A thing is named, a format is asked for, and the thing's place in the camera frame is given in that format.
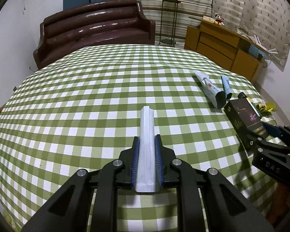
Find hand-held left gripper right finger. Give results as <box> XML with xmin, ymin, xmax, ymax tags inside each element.
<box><xmin>155</xmin><ymin>134</ymin><xmax>275</xmax><ymax>232</ymax></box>

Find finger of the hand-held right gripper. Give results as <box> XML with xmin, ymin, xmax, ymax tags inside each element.
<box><xmin>246</xmin><ymin>130</ymin><xmax>290</xmax><ymax>154</ymax></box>
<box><xmin>263</xmin><ymin>123</ymin><xmax>290</xmax><ymax>148</ymax></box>

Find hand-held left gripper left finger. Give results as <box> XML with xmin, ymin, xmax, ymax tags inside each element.
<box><xmin>21</xmin><ymin>136</ymin><xmax>139</xmax><ymax>232</ymax></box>

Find white long box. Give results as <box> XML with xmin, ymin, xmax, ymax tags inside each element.
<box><xmin>135</xmin><ymin>106</ymin><xmax>157</xmax><ymax>194</ymax></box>

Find yellow wrapper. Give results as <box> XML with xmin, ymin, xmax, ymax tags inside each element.
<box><xmin>255</xmin><ymin>102</ymin><xmax>279</xmax><ymax>113</ymax></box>

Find black cigarette box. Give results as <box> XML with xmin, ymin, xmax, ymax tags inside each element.
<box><xmin>223</xmin><ymin>98</ymin><xmax>269</xmax><ymax>150</ymax></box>

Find blue slim toothpaste box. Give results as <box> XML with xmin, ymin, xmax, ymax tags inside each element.
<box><xmin>221</xmin><ymin>75</ymin><xmax>233</xmax><ymax>100</ymax></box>

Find large light-blue toothpaste tube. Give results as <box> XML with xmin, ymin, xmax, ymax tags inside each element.
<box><xmin>194</xmin><ymin>71</ymin><xmax>227</xmax><ymax>109</ymax></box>

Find green checkered tablecloth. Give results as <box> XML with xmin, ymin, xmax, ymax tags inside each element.
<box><xmin>0</xmin><ymin>44</ymin><xmax>281</xmax><ymax>232</ymax></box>

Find light blue box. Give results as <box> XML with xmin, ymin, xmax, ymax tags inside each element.
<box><xmin>248</xmin><ymin>44</ymin><xmax>264</xmax><ymax>59</ymax></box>

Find white router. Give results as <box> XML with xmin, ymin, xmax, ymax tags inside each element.
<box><xmin>250</xmin><ymin>35</ymin><xmax>278</xmax><ymax>54</ymax></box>

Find clear plastic bag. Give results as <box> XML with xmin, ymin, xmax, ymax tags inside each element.
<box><xmin>236</xmin><ymin>28</ymin><xmax>251</xmax><ymax>38</ymax></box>

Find wooden cabinet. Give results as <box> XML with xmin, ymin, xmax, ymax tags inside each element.
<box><xmin>184</xmin><ymin>16</ymin><xmax>269</xmax><ymax>82</ymax></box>

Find beige patterned curtain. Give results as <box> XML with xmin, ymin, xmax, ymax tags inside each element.
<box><xmin>211</xmin><ymin>0</ymin><xmax>290</xmax><ymax>72</ymax></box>

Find mouse plush toy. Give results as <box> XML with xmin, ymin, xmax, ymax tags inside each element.
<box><xmin>213</xmin><ymin>14</ymin><xmax>225</xmax><ymax>26</ymax></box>

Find black metal plant stand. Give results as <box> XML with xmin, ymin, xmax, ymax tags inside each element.
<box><xmin>157</xmin><ymin>0</ymin><xmax>182</xmax><ymax>47</ymax></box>

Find brown leather sofa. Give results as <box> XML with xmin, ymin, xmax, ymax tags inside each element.
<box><xmin>33</xmin><ymin>0</ymin><xmax>156</xmax><ymax>70</ymax></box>

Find striped curtain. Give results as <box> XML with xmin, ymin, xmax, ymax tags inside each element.
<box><xmin>130</xmin><ymin>0</ymin><xmax>217</xmax><ymax>46</ymax></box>

